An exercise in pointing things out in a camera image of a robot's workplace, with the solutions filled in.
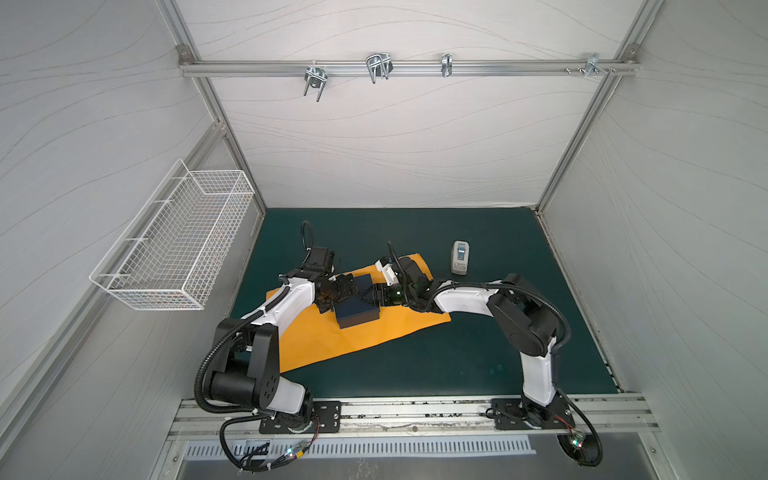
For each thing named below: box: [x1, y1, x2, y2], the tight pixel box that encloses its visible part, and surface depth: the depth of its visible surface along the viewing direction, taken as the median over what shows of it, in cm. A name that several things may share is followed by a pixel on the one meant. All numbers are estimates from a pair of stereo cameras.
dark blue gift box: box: [334, 273, 380, 329], surface depth 87 cm
